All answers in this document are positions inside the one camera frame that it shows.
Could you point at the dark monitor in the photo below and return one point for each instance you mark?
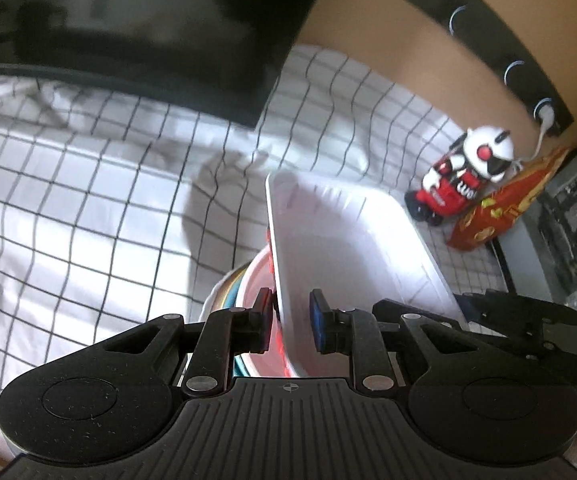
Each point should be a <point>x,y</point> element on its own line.
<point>143,35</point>

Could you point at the white computer case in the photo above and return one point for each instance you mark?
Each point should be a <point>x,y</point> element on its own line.
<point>568,220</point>

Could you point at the white floral bowl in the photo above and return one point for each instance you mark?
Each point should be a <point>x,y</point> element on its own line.
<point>213,295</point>

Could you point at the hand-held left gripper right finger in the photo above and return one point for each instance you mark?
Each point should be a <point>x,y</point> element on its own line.
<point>317,325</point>

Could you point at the white black checked tablecloth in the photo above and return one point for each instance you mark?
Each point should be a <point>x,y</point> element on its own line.
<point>68,210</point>

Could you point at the red white robot toy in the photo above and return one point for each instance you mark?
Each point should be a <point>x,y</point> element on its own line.
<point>458,180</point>

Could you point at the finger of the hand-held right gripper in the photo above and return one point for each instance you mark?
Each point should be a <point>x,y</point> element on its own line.
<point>493,335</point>
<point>528,307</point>

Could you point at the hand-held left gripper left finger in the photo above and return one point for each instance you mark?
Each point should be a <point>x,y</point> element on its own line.
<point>266,322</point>

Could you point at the white bowl with red print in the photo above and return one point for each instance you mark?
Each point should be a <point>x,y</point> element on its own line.
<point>258,280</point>

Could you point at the brown red snack bag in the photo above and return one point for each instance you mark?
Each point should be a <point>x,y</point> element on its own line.
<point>498,210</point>

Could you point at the blue bowl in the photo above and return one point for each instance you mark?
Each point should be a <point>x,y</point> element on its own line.
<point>238,295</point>

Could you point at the black power strip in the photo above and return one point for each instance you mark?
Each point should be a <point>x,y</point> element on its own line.
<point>488,35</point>

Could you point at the white rectangular plate red underside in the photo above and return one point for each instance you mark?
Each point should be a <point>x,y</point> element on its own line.
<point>348,260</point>

